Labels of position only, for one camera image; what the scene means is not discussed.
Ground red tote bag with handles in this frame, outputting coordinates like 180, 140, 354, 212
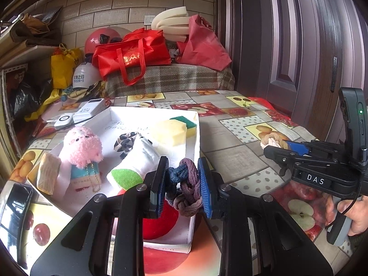
92, 28, 172, 86

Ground pinkish red cloth bag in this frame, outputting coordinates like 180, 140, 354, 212
176, 14, 232, 71

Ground purple panelled door leaf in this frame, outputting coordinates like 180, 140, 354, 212
230, 0, 317, 110

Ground red printed flat bag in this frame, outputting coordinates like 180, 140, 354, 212
247, 96, 288, 115

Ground plaid covered bench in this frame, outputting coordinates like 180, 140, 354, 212
103, 63, 235, 98

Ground blue purple braided rope knot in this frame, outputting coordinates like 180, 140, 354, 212
165, 158, 206, 217

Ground leopard print cloth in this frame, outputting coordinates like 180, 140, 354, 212
113, 132, 153, 153

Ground white cardboard box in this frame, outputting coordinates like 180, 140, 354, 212
26, 106, 200, 254

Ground white helmet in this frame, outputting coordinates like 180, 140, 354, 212
72, 63, 101, 90

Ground red helmet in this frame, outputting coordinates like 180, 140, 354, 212
85, 26, 123, 55

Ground black plastic bag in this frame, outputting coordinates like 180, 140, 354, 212
10, 79, 52, 118

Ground brown cardboard pieces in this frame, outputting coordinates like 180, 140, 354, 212
10, 6, 62, 45

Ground white sock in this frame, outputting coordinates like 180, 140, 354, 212
106, 138, 160, 192

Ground green and yellow sponge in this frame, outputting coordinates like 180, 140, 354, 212
149, 116, 198, 146

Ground metal shelf rack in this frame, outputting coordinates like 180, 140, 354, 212
0, 42, 62, 161

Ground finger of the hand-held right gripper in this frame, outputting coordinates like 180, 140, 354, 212
286, 140, 321, 154
263, 144, 296, 176

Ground beige braided rope knot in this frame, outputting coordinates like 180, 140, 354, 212
259, 132, 288, 150

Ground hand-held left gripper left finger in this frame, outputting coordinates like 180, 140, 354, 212
30, 156, 170, 276

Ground pink plush toy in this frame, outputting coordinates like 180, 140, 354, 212
63, 126, 104, 192

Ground patterned cloth pile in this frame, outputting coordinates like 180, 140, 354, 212
62, 82, 105, 101

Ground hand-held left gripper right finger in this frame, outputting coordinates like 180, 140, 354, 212
197, 157, 331, 276

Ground black smartphone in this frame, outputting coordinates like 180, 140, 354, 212
0, 183, 33, 269

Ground small white charger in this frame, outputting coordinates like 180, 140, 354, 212
54, 114, 76, 130

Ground yellow cloth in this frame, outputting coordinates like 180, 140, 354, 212
24, 88, 62, 123

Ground cream foam sheets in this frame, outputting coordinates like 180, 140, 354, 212
151, 8, 192, 42

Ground yellow bag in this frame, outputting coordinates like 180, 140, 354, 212
51, 44, 82, 89

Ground white power bank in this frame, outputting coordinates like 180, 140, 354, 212
73, 98, 104, 118

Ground fruit print tablecloth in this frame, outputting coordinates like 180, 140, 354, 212
0, 90, 354, 276

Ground black door handle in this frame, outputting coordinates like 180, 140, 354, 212
331, 56, 338, 92

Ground person's right hand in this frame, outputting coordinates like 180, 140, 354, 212
325, 194, 368, 236

